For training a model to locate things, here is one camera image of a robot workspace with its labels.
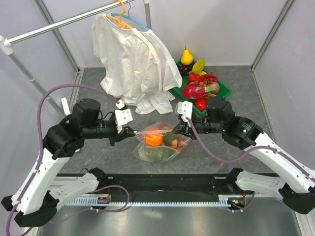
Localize red lychee bunch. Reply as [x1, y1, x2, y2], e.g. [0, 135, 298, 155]
[157, 122, 186, 149]

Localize clear pink-dotted zip bag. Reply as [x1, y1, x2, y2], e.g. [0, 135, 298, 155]
[133, 122, 190, 163]

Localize orange fruit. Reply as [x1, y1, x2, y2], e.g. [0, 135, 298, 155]
[144, 127, 163, 147]

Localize green melon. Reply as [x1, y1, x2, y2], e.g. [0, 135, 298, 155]
[139, 146, 177, 163]

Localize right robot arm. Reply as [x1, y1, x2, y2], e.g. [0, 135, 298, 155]
[173, 97, 315, 214]

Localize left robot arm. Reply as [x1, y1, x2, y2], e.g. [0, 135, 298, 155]
[1, 99, 135, 228]

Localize red tomato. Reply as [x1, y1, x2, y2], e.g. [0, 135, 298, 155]
[194, 98, 207, 112]

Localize pink dragon fruit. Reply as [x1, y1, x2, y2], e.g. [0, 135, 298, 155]
[181, 82, 207, 100]

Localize red pepper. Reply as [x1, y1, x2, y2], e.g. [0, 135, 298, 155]
[197, 74, 217, 83]

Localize pink peach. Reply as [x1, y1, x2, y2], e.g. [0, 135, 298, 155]
[205, 82, 220, 96]

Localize red grape bunch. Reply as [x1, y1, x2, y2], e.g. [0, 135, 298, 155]
[202, 77, 218, 87]

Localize dark purple grapes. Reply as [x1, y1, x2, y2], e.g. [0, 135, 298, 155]
[178, 63, 193, 76]

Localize yellow star fruit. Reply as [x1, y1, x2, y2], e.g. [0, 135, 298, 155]
[189, 59, 205, 76]

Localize white t-shirt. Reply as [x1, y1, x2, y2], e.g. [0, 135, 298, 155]
[92, 14, 182, 115]

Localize yellow pear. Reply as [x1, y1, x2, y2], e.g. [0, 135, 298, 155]
[181, 48, 194, 65]

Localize orange clothes hanger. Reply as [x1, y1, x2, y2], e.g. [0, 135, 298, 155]
[106, 0, 133, 29]

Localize teal clothes hanger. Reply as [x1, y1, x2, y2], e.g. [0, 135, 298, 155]
[122, 15, 174, 61]

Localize white metal clothes rack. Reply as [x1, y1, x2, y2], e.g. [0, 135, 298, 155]
[0, 0, 152, 152]

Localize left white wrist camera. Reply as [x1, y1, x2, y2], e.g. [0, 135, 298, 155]
[114, 100, 134, 133]

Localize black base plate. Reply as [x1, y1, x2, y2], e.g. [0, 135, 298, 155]
[56, 168, 256, 201]

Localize light blue cable duct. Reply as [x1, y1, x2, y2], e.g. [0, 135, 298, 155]
[66, 195, 231, 207]

